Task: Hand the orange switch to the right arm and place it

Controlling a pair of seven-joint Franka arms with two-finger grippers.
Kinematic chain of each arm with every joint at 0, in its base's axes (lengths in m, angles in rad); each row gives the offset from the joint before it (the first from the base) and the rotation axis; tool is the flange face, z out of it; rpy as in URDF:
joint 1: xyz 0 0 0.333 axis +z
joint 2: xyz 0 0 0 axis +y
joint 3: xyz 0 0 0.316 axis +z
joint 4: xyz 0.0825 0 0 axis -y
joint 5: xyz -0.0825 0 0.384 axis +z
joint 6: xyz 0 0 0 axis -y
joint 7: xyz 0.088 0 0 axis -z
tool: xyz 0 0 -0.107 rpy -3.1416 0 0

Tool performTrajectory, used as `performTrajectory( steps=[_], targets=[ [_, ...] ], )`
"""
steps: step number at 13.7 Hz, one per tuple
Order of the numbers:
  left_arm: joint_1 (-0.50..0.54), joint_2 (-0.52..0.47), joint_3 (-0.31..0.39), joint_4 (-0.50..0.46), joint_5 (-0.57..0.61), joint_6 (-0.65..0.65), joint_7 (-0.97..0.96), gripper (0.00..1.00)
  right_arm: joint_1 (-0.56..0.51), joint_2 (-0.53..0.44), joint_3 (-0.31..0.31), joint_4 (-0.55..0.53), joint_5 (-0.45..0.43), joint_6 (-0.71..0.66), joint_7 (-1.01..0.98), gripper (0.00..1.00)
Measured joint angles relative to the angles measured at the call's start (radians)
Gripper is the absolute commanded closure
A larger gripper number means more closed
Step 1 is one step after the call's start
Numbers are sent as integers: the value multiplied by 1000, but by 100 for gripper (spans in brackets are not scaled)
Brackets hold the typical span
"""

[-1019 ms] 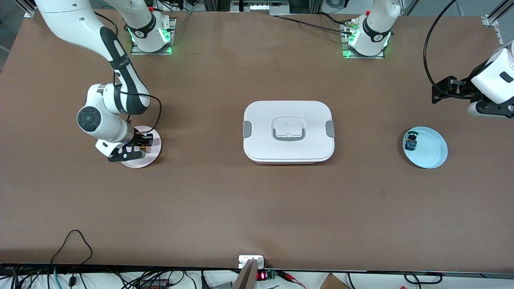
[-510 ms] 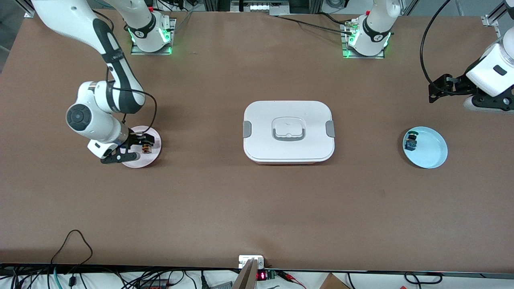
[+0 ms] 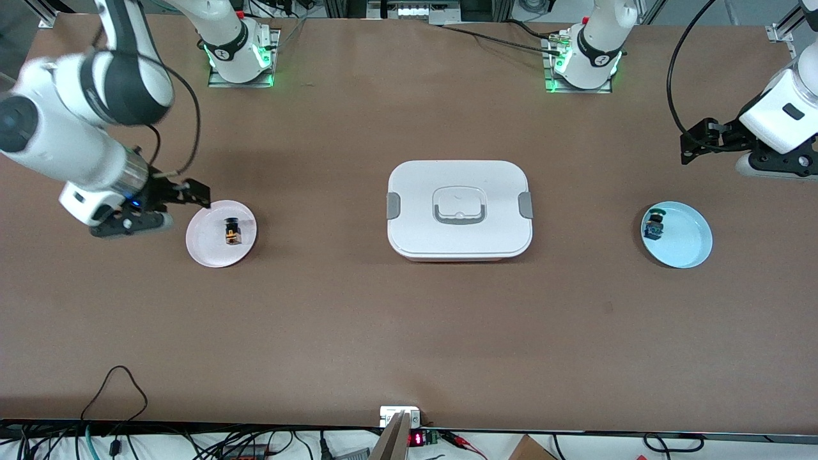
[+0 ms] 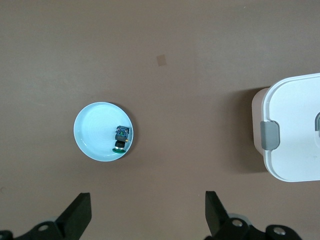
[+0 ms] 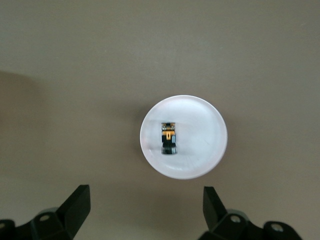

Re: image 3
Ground pink round plate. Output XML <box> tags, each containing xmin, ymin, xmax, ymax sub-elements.
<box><xmin>185</xmin><ymin>200</ymin><xmax>258</xmax><ymax>268</ymax></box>

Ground light blue round plate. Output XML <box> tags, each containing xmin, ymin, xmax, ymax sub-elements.
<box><xmin>641</xmin><ymin>201</ymin><xmax>713</xmax><ymax>269</ymax></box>

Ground white lunch box grey latches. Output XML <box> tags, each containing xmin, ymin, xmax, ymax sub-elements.
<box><xmin>386</xmin><ymin>160</ymin><xmax>534</xmax><ymax>263</ymax></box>

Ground small white box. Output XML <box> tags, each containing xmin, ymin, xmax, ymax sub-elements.
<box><xmin>380</xmin><ymin>406</ymin><xmax>421</xmax><ymax>427</ymax></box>

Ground wooden slat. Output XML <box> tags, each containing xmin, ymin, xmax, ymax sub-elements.
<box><xmin>369</xmin><ymin>411</ymin><xmax>411</xmax><ymax>460</ymax></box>

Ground brown cardboard piece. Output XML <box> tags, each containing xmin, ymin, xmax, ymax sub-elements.
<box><xmin>508</xmin><ymin>434</ymin><xmax>558</xmax><ymax>460</ymax></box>

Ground red clip test leads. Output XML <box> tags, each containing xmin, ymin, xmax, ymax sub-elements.
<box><xmin>441</xmin><ymin>430</ymin><xmax>488</xmax><ymax>460</ymax></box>

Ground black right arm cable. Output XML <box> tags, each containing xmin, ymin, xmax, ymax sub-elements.
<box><xmin>131</xmin><ymin>51</ymin><xmax>202</xmax><ymax>178</ymax></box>

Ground blue green push-button switch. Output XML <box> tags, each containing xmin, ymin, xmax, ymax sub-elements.
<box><xmin>643</xmin><ymin>206</ymin><xmax>667</xmax><ymax>242</ymax></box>

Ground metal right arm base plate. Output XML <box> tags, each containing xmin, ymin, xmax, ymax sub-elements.
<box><xmin>208</xmin><ymin>29</ymin><xmax>282</xmax><ymax>88</ymax></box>

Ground aluminium profile post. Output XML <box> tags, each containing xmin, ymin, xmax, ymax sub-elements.
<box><xmin>26</xmin><ymin>0</ymin><xmax>59</xmax><ymax>29</ymax></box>
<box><xmin>766</xmin><ymin>6</ymin><xmax>805</xmax><ymax>42</ymax></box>

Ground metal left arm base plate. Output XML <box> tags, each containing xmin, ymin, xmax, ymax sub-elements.
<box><xmin>543</xmin><ymin>32</ymin><xmax>615</xmax><ymax>95</ymax></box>

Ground thin black looped cable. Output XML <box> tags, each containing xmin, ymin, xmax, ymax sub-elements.
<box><xmin>80</xmin><ymin>365</ymin><xmax>149</xmax><ymax>424</ymax></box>

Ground black cable to arm base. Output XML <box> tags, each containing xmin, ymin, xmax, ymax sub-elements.
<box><xmin>431</xmin><ymin>22</ymin><xmax>566</xmax><ymax>57</ymax></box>

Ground metal frame equipment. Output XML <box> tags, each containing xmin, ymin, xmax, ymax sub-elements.
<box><xmin>367</xmin><ymin>0</ymin><xmax>461</xmax><ymax>26</ymax></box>

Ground black cable loop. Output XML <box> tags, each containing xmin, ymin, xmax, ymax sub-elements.
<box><xmin>642</xmin><ymin>433</ymin><xmax>705</xmax><ymax>454</ymax></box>

